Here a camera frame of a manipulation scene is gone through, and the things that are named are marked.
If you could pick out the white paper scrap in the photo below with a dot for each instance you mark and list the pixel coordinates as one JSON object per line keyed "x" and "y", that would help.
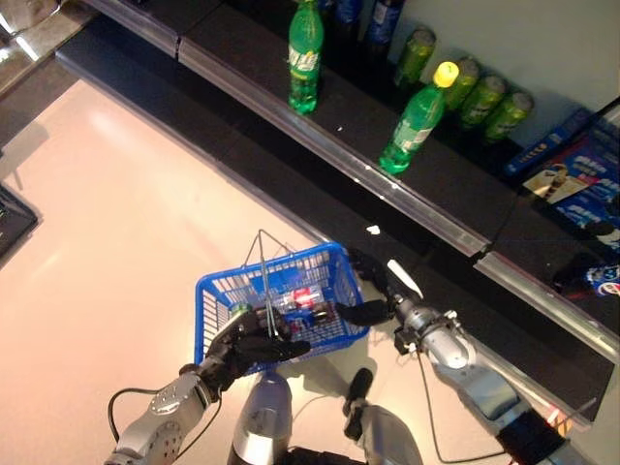
{"x": 373, "y": 230}

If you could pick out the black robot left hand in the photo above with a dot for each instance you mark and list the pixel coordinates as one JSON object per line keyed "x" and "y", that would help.
{"x": 242, "y": 346}

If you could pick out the silver robot left leg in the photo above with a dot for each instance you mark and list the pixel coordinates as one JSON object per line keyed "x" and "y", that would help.
{"x": 261, "y": 421}

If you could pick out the green sprite bottle yellow cap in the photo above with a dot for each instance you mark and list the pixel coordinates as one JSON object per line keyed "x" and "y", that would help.
{"x": 305, "y": 72}
{"x": 412, "y": 131}

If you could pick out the green bottle in basket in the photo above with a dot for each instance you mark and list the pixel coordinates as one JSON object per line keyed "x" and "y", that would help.
{"x": 239, "y": 309}

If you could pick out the blue plastic shopping basket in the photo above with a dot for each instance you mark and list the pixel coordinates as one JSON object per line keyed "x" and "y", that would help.
{"x": 315, "y": 250}

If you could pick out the clear plastic price rail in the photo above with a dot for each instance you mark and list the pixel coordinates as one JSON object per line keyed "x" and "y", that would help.
{"x": 547, "y": 307}
{"x": 361, "y": 173}
{"x": 140, "y": 27}

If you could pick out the black store shelf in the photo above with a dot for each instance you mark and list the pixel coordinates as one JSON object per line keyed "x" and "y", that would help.
{"x": 349, "y": 106}

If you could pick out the black low platform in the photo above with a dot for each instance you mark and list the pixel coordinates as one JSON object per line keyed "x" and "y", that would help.
{"x": 14, "y": 223}

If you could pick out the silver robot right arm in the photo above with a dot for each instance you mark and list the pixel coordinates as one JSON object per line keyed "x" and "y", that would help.
{"x": 450, "y": 344}

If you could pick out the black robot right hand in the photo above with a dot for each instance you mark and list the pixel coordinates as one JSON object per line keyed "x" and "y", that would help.
{"x": 368, "y": 312}

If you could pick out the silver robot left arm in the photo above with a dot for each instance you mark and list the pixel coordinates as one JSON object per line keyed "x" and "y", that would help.
{"x": 164, "y": 416}

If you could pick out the blue oreo cookie box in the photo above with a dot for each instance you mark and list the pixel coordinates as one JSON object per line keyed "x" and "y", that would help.
{"x": 586, "y": 169}

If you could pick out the narrow blue cookie box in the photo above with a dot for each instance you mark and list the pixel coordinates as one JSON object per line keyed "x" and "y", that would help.
{"x": 542, "y": 150}

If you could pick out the red label water bottle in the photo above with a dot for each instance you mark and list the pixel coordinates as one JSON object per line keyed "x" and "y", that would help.
{"x": 304, "y": 296}

